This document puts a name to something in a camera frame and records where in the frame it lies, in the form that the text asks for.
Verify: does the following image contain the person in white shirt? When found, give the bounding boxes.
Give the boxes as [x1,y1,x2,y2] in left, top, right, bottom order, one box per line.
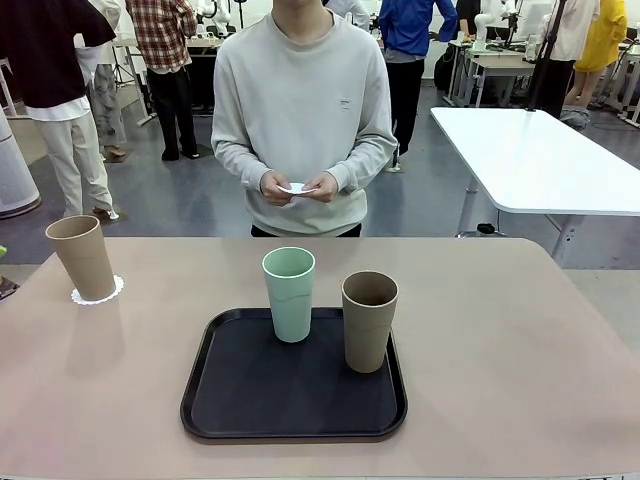
[324,0,371,31]

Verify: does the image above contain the person's left forearm beige sleeve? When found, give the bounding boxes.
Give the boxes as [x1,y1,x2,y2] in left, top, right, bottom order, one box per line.
[327,134,400,194]

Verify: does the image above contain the person black top beige trousers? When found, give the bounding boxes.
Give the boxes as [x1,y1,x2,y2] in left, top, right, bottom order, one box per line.
[0,0,121,221]

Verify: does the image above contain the person in blue jacket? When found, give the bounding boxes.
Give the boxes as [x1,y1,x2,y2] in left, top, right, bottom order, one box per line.
[378,0,460,174]

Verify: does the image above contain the tall mint green cup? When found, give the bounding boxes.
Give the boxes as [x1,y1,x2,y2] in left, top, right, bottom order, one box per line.
[262,247,317,345]

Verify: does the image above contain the black backpack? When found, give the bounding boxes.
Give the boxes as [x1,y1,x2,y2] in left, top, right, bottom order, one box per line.
[433,49,454,93]

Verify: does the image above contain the person's right forearm beige sleeve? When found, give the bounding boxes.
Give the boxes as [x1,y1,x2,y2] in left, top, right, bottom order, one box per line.
[211,134,274,191]

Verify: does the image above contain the person in plaid shirt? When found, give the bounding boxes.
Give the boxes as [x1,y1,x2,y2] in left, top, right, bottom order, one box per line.
[124,0,201,162]

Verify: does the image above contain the white cylindrical air purifier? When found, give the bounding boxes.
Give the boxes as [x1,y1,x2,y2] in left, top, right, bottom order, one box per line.
[0,107,41,220]

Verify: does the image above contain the person in beige sweatshirt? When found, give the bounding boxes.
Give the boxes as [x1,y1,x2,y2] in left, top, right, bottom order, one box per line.
[210,0,400,239]

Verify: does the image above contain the person white top black trousers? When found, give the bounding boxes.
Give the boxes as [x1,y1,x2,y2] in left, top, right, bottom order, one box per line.
[532,0,601,119]

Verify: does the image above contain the grey background desk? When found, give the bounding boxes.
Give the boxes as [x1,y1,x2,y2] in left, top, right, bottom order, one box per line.
[448,42,537,109]

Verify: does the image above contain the person in yellow raincoat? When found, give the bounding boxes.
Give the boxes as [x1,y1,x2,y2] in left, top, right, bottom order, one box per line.
[564,0,629,109]

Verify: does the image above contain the person's right hand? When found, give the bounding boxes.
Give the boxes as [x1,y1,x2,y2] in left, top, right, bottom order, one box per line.
[259,171,299,207]

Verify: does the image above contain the black tripod pole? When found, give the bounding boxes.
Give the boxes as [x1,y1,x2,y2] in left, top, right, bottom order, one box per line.
[524,0,569,114]

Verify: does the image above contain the person's left hand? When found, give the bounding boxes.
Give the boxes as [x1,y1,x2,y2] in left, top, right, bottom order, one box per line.
[302,172,340,204]

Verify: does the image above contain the person in grey patterned trousers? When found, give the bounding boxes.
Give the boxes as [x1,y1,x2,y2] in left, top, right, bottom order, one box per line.
[74,0,130,164]

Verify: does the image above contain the tall brown cup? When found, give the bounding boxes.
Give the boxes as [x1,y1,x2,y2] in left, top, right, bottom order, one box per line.
[341,270,400,375]
[44,214,118,302]

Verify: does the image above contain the white table with metal legs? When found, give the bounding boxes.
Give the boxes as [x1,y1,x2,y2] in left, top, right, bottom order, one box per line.
[429,106,640,261]

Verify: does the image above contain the grey bundled cloth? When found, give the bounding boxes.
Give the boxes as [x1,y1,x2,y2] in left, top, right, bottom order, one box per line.
[559,106,592,132]

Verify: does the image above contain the black plastic tray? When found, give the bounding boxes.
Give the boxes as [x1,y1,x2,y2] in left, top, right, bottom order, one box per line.
[179,306,409,441]

